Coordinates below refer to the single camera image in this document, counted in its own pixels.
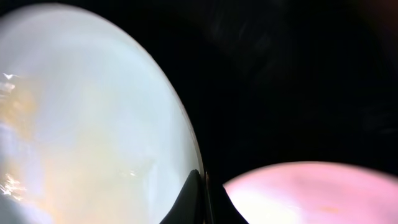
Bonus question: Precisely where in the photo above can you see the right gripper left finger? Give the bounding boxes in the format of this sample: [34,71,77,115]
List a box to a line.
[160,170,202,224]

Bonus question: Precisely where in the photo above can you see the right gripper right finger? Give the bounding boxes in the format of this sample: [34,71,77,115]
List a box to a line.
[205,172,248,224]

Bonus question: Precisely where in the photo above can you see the white plate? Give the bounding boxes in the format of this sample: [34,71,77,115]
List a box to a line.
[224,162,397,224]

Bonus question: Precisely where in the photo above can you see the mint plate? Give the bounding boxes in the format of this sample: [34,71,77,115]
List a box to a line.
[1,4,203,224]

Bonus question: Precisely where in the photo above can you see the black round tray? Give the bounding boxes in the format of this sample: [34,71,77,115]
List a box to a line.
[0,0,398,224]

